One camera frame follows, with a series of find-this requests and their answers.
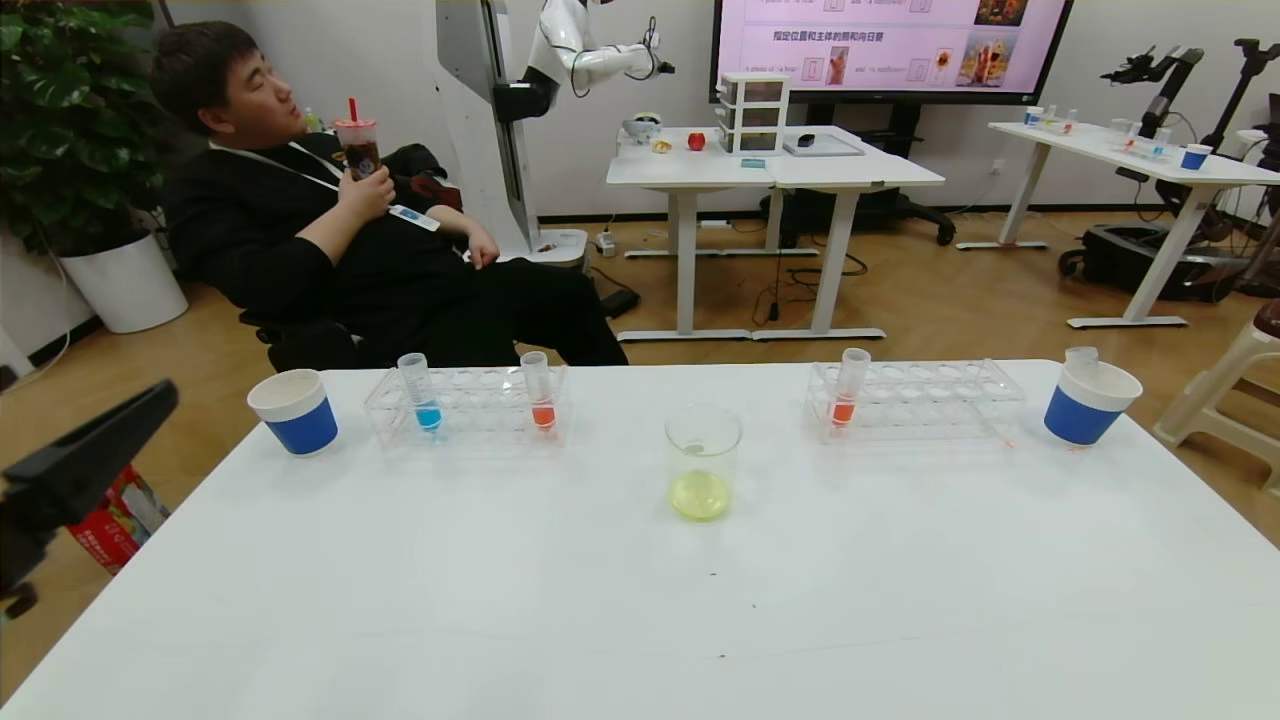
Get green potted plant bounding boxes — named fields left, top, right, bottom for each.
left=0, top=0, right=176, bottom=256

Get beige plastic stool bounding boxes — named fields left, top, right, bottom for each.
left=1153, top=300, right=1280, bottom=496

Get black floor cables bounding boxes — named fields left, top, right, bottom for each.
left=750, top=253, right=871, bottom=326

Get black display stand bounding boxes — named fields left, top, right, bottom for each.
left=765, top=100, right=958, bottom=248

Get clear glass beaker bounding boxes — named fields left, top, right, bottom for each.
left=665, top=404, right=744, bottom=523

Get white standing desk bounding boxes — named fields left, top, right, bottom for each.
left=752, top=125, right=947, bottom=342
left=606, top=125, right=781, bottom=342

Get black red bag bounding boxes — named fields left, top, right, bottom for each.
left=385, top=142, right=463, bottom=208

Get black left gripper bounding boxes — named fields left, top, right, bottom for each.
left=0, top=378, right=180, bottom=620

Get long white desk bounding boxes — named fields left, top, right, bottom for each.
left=957, top=120, right=1280, bottom=329

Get white plant pot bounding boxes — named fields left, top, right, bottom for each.
left=58, top=232, right=189, bottom=335

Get blue white paper cup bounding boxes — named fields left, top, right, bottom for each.
left=1043, top=360, right=1144, bottom=447
left=247, top=369, right=340, bottom=458

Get clear acrylic test tube rack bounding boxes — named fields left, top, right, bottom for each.
left=364, top=364, right=571, bottom=449
left=804, top=358, right=1029, bottom=444

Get white drawer organizer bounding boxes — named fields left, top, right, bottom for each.
left=718, top=71, right=793, bottom=157

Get seated man in black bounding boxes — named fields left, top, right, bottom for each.
left=150, top=20, right=631, bottom=369

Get red pigment test tube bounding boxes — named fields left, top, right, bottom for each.
left=830, top=348, right=873, bottom=429
left=520, top=351, right=558, bottom=432

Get plastic drink cup with straw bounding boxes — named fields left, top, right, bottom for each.
left=333, top=97, right=382, bottom=183

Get large wall display screen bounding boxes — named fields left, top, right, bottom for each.
left=710, top=0, right=1077, bottom=106

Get red shopping bag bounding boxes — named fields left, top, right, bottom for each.
left=68, top=465, right=169, bottom=574

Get black mobile robot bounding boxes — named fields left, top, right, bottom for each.
left=1060, top=40, right=1280, bottom=301

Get white humanoid robot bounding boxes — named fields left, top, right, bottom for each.
left=434, top=0, right=677, bottom=269

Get grey tray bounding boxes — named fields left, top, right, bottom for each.
left=783, top=133, right=867, bottom=158

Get blue pigment test tube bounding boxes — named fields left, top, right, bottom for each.
left=397, top=353, right=444, bottom=433

